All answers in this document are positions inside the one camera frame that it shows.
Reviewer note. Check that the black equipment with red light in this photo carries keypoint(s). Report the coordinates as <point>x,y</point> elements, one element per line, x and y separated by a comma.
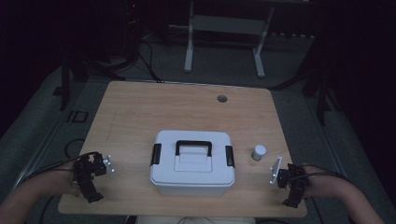
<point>132,28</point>

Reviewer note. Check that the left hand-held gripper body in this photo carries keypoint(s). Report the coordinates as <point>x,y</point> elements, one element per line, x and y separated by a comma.
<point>90,166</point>

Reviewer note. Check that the person's left hand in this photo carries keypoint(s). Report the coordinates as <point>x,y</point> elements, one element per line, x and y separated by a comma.
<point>69,182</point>

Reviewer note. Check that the white metal stand frame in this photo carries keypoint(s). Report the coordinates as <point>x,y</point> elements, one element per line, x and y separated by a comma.
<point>229,25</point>

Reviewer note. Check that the black rectangular floor bracket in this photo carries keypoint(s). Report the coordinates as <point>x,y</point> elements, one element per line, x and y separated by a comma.
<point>77,116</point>

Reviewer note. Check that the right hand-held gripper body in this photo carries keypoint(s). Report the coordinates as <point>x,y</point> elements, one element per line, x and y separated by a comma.
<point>292,179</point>

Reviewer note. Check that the person's right hand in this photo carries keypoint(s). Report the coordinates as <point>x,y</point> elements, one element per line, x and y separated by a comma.
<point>315,183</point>

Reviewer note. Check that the dark tripod stand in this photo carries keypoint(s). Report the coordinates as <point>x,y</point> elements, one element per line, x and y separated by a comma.
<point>322,93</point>
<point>65,84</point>

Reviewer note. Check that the small white bottle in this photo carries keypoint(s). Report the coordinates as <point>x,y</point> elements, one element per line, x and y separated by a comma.
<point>258,151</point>

